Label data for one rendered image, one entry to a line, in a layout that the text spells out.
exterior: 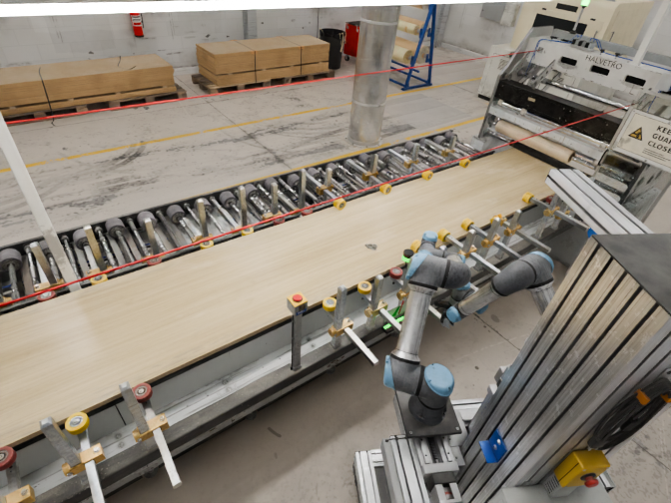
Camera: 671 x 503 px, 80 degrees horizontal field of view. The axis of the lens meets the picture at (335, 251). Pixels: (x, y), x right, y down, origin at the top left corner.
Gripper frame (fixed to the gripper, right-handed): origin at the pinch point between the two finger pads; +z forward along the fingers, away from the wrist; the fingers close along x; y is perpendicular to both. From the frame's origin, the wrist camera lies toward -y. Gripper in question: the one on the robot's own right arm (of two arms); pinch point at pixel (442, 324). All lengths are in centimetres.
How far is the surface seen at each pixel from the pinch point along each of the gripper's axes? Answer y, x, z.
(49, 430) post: -26, -179, -31
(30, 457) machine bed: -48, -196, 11
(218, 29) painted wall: -746, 181, 9
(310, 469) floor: -2, -84, 83
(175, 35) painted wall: -744, 98, 15
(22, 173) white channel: -123, -161, -77
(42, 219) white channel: -123, -162, -53
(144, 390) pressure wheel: -41, -149, -8
